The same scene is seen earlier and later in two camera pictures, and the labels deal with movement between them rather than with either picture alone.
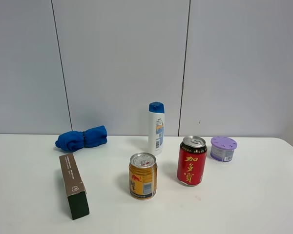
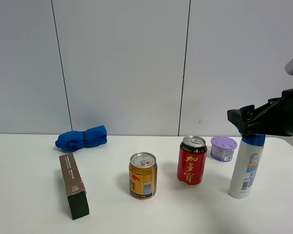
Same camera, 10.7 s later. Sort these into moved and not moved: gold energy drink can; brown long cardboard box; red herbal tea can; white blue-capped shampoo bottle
Moved: white blue-capped shampoo bottle
Not moved: red herbal tea can; brown long cardboard box; gold energy drink can
